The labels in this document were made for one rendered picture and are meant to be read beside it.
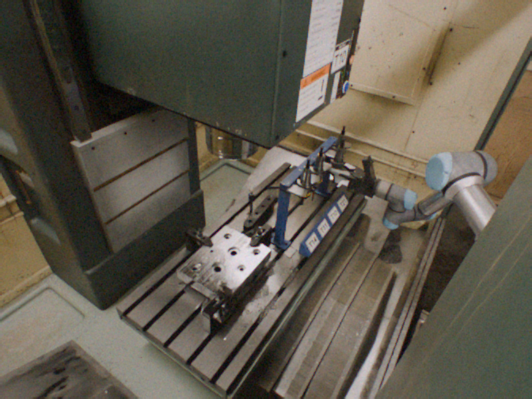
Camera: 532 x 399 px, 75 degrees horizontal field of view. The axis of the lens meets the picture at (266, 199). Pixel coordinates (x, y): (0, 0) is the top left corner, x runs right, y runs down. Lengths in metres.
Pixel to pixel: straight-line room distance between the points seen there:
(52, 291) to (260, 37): 1.56
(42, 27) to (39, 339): 1.23
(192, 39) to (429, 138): 1.35
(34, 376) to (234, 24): 1.34
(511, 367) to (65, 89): 1.13
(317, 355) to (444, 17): 1.44
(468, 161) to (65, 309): 1.71
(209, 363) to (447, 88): 1.49
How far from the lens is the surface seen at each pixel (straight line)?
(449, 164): 1.17
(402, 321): 1.54
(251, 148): 0.99
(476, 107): 1.82
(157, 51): 0.94
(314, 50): 0.86
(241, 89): 0.79
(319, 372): 1.44
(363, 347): 1.60
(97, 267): 1.57
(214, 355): 1.23
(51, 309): 1.89
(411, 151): 1.95
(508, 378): 0.30
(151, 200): 1.56
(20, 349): 1.83
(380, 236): 1.94
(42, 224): 1.71
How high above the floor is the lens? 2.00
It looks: 39 degrees down
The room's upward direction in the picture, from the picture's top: 4 degrees clockwise
